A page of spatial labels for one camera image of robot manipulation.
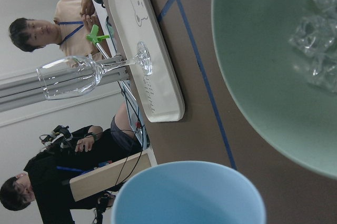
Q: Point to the light blue plastic cup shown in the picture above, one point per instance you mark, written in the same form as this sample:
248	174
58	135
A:
188	192

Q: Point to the green ceramic bowl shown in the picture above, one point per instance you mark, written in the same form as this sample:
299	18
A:
266	77

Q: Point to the clear ice cubes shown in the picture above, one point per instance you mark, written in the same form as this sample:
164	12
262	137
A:
315	37

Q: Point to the beige bear tray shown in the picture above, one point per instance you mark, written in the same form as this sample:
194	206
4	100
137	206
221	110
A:
153	73

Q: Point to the clear wine glass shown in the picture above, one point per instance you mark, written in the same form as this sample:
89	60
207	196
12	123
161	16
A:
75	76

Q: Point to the green tipped metal rod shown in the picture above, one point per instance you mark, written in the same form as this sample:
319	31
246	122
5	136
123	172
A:
97	39

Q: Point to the person in beige shirt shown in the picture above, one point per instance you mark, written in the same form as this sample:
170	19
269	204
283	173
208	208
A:
72	22

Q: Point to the person in black shirt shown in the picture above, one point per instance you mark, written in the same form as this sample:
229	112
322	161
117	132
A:
46	177

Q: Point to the aluminium frame post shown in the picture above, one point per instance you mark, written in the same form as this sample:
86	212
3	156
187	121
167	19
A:
29	91

